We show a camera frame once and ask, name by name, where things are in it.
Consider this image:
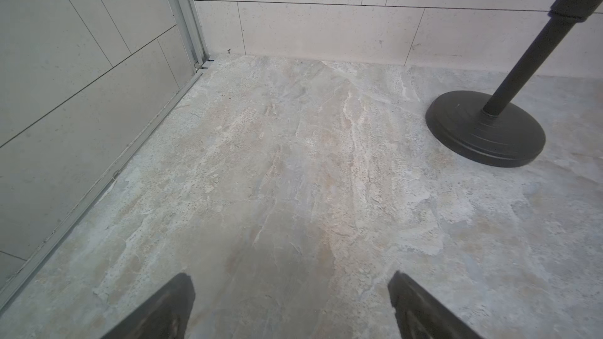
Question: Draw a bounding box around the black microphone stand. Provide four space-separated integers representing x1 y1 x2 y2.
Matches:
426 0 602 168

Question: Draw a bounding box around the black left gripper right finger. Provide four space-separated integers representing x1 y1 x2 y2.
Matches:
387 271 481 338

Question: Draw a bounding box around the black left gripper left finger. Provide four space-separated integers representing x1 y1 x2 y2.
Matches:
102 272 196 339

